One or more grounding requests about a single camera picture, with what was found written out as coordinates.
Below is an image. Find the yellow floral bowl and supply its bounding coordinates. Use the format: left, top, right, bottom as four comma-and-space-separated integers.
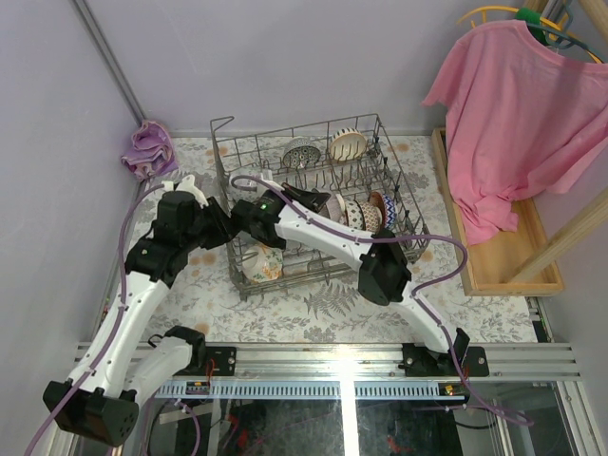
241, 244, 283, 283

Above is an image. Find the black patterned bowl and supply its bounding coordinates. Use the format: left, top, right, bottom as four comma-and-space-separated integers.
281, 137, 321, 169

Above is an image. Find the brown lattice patterned bowl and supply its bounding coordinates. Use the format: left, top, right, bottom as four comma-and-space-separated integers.
359, 201, 382, 233

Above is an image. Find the red diamond patterned bowl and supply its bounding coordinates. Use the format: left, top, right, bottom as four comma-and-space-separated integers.
369, 191, 385, 211

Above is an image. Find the cream bowl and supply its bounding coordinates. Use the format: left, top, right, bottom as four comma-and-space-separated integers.
328, 128, 368, 162

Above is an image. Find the blue zigzag bowl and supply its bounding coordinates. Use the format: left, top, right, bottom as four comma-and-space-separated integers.
380, 194, 397, 229

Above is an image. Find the purple striped bowl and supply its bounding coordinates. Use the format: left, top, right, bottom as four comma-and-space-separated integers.
320, 194, 344, 222

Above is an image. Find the white bowl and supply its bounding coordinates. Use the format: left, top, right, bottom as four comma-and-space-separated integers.
345, 200, 365, 230

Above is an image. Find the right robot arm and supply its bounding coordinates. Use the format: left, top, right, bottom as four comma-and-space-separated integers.
231, 175, 470, 375

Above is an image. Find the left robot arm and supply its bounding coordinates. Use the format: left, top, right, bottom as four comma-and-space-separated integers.
43, 190, 236, 447

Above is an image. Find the purple crumpled cloth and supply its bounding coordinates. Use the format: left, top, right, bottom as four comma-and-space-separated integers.
121, 120, 179, 181

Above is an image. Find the pink t-shirt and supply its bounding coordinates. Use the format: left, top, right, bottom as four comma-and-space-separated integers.
423, 20, 607, 245

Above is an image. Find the yellow clothes hanger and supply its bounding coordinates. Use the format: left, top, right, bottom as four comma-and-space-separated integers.
457, 1, 607, 64

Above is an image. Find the teal clothes hanger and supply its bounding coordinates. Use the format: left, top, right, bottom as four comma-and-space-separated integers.
514, 8, 602, 63

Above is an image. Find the white wrist camera, left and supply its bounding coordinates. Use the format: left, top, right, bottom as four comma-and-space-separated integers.
161, 174, 209, 207

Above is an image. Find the white wrist camera, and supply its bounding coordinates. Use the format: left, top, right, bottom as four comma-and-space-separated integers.
161, 174, 209, 207
257, 169, 277, 195

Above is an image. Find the grey wire dish rack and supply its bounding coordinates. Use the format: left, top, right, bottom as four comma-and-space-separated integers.
209, 112, 431, 300

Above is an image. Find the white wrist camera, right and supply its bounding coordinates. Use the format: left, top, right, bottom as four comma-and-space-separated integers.
257, 169, 277, 195

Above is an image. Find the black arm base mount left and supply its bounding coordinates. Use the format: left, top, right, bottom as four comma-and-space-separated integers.
203, 346, 238, 378

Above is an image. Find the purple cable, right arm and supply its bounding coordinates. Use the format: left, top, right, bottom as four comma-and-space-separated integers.
229, 174, 536, 427

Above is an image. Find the slotted cable duct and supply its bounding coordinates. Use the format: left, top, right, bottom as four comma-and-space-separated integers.
156, 380, 466, 402

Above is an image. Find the wooden tray frame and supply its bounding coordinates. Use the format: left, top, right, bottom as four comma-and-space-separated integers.
431, 127, 564, 296

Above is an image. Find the corner aluminium post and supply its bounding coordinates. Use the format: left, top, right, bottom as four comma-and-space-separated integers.
70, 0, 145, 124

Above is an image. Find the aluminium frame rail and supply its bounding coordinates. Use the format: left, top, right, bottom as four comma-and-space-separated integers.
226, 342, 581, 382

